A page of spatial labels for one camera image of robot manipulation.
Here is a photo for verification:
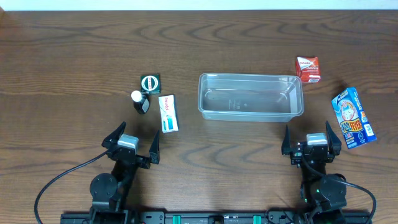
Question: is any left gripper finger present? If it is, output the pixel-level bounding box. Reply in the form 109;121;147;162
149;130;160;164
101;121;126;149

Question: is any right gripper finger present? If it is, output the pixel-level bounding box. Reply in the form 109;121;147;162
281;125;292;155
325;121;341;155

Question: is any blue Kool Fever box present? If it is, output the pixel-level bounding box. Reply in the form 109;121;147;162
331;87;377;149

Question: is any dark bottle white cap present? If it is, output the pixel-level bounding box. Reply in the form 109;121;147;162
131;90;150;114

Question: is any red Panadol ActiFast box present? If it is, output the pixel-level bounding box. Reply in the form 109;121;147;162
295;57;321;83

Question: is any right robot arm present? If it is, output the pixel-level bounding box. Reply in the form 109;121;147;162
281;123;347;223

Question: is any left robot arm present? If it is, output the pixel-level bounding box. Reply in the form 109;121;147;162
88;122;160;224

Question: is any clear plastic container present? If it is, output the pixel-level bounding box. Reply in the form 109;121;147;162
198;73;304;123

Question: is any white Panadol box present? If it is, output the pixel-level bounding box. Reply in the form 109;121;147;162
159;95;179;133

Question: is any green square box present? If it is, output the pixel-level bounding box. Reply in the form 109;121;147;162
141;73;161;95

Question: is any black mounting rail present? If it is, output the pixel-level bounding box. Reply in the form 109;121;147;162
60;210;373;224

